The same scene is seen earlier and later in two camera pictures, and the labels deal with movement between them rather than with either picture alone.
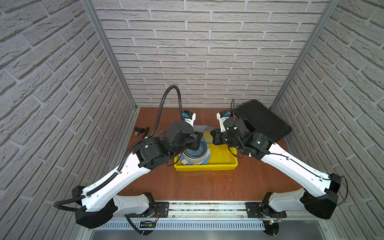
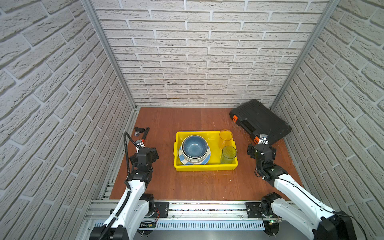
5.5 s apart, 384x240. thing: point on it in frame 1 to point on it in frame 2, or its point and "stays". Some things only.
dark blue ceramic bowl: (201, 152) stays
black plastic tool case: (258, 117) stays
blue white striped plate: (186, 162) stays
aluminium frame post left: (88, 3) stays
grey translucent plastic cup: (207, 136) to (229, 153)
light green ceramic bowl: (197, 159) stays
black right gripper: (217, 136) to (251, 149)
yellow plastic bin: (223, 157) stays
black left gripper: (199, 135) to (135, 160)
